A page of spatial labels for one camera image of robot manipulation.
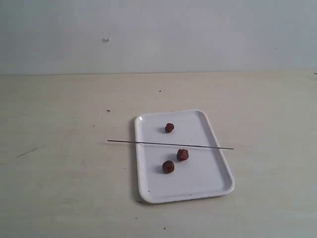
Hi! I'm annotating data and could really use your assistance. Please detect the thin metal skewer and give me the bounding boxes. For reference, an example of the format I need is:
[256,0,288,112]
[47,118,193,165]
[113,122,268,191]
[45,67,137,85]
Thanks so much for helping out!
[107,140,234,150]

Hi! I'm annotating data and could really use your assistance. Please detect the white rectangular plastic tray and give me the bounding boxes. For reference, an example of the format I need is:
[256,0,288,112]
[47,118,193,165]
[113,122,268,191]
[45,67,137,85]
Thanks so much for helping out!
[134,110,235,203]

